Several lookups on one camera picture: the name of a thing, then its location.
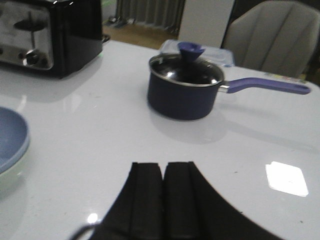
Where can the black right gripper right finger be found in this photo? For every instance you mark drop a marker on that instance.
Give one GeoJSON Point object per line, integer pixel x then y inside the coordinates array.
{"type": "Point", "coordinates": [194, 210]}

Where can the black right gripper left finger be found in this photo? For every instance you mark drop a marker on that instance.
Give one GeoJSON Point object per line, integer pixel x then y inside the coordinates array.
{"type": "Point", "coordinates": [137, 212]}

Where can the green plastic bowl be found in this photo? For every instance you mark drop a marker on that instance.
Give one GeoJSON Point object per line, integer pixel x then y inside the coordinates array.
{"type": "Point", "coordinates": [15, 176]}

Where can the blue plastic bowl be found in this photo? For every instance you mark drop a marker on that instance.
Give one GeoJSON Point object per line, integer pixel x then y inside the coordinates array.
{"type": "Point", "coordinates": [14, 138]}

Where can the dark blue saucepan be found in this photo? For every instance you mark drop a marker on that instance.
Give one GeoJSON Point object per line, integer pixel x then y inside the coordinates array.
{"type": "Point", "coordinates": [189, 93]}

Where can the glass pot lid blue knob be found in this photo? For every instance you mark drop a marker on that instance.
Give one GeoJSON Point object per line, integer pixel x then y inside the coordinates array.
{"type": "Point", "coordinates": [186, 67]}

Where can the clear plastic food container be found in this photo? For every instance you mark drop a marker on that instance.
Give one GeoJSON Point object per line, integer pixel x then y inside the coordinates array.
{"type": "Point", "coordinates": [218, 56]}

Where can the grey upholstered chair right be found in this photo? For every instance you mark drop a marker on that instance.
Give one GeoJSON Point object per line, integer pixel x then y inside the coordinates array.
{"type": "Point", "coordinates": [275, 36]}

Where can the black chrome four-slot toaster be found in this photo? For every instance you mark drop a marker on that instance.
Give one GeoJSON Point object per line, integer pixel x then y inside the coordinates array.
{"type": "Point", "coordinates": [54, 37]}

